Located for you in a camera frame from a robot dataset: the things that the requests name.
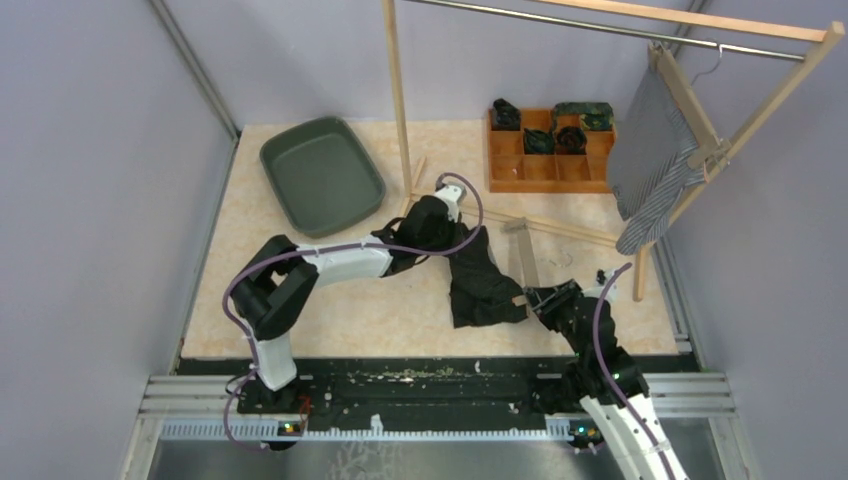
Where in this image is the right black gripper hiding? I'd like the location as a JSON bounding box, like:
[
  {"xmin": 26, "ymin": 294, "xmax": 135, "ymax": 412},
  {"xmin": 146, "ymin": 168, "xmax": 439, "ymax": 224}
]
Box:
[{"xmin": 523, "ymin": 279, "xmax": 588, "ymax": 360}]

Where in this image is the wooden clip hanger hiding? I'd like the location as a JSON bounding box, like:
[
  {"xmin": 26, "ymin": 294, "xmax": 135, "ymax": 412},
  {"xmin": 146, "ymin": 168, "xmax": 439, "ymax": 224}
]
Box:
[
  {"xmin": 648, "ymin": 42, "xmax": 730, "ymax": 179},
  {"xmin": 502, "ymin": 218, "xmax": 554, "ymax": 313}
]

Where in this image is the black underwear orange trim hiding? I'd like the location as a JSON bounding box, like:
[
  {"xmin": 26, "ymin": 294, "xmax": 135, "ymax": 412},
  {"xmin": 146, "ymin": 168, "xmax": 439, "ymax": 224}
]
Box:
[{"xmin": 448, "ymin": 225, "xmax": 528, "ymax": 329}]

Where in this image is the grey striped underwear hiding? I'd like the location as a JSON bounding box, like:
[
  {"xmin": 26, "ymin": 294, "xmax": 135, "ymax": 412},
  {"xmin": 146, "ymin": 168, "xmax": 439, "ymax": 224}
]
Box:
[{"xmin": 607, "ymin": 70, "xmax": 705, "ymax": 255}]

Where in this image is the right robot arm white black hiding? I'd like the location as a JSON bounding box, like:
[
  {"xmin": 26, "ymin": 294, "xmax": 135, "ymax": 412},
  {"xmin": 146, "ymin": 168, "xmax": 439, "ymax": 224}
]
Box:
[{"xmin": 525, "ymin": 281, "xmax": 689, "ymax": 479}]

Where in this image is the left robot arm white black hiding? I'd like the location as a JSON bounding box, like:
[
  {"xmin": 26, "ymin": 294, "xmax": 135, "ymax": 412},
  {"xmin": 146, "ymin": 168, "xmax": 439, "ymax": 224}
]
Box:
[{"xmin": 223, "ymin": 187, "xmax": 461, "ymax": 414}]

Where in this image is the wooden compartment tray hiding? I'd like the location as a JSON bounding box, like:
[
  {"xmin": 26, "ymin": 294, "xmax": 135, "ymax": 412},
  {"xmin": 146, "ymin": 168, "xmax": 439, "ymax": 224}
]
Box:
[{"xmin": 484, "ymin": 108, "xmax": 618, "ymax": 194}]

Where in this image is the rolled black red sock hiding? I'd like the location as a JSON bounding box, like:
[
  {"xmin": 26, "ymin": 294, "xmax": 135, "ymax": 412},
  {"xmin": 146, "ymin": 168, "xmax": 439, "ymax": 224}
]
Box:
[{"xmin": 554, "ymin": 126, "xmax": 588, "ymax": 155}]

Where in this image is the rolled dark sock middle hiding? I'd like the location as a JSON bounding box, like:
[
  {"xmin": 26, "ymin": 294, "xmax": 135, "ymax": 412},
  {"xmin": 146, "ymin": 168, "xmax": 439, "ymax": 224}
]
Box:
[{"xmin": 523, "ymin": 128, "xmax": 556, "ymax": 155}]

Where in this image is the folded green camouflage cloth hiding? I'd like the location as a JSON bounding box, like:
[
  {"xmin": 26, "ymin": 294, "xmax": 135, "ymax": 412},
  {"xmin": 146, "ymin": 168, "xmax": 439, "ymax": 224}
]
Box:
[{"xmin": 551, "ymin": 102, "xmax": 614, "ymax": 131}]

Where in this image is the rolled black sock top-left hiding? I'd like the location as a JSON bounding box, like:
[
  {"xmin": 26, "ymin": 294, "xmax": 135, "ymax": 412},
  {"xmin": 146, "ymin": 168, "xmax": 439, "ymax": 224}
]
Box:
[{"xmin": 491, "ymin": 98, "xmax": 521, "ymax": 131}]

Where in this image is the green plastic basin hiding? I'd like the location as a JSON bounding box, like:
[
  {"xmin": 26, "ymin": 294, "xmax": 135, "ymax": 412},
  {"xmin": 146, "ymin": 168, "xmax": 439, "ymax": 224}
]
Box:
[{"xmin": 259, "ymin": 116, "xmax": 386, "ymax": 238}]

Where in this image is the metal hanging rod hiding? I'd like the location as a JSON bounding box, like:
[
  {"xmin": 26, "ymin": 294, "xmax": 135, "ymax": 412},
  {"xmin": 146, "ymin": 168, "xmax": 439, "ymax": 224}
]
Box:
[{"xmin": 410, "ymin": 0, "xmax": 806, "ymax": 63}]

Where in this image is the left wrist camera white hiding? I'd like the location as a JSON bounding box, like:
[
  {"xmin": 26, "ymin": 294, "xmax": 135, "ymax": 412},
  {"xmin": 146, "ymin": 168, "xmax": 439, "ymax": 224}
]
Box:
[{"xmin": 433, "ymin": 183, "xmax": 466, "ymax": 223}]

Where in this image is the wooden clothes rack frame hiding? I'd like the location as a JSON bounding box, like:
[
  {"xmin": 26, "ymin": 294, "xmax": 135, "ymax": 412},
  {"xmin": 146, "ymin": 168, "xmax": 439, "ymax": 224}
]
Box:
[{"xmin": 381, "ymin": 1, "xmax": 846, "ymax": 302}]

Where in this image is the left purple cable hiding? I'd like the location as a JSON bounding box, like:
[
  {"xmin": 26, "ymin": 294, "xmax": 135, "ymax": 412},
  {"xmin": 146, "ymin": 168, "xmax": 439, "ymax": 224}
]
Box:
[{"xmin": 220, "ymin": 172, "xmax": 486, "ymax": 454}]

